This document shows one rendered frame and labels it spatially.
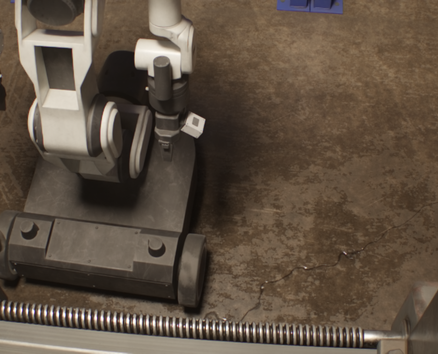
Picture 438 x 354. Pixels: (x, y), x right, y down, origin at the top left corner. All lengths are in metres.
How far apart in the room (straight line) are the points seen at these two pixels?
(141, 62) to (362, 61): 1.20
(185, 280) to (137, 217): 0.23
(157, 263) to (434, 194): 0.90
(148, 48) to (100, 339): 0.62
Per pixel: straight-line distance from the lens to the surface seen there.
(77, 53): 1.59
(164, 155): 1.76
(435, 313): 1.08
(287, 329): 1.41
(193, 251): 2.05
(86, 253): 2.09
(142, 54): 1.61
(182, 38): 1.55
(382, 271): 2.28
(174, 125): 1.71
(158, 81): 1.59
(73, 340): 1.31
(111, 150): 1.78
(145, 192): 2.18
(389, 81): 2.63
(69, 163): 1.94
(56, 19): 1.58
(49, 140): 1.75
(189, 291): 2.06
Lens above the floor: 2.06
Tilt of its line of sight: 60 degrees down
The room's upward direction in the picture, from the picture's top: 4 degrees counter-clockwise
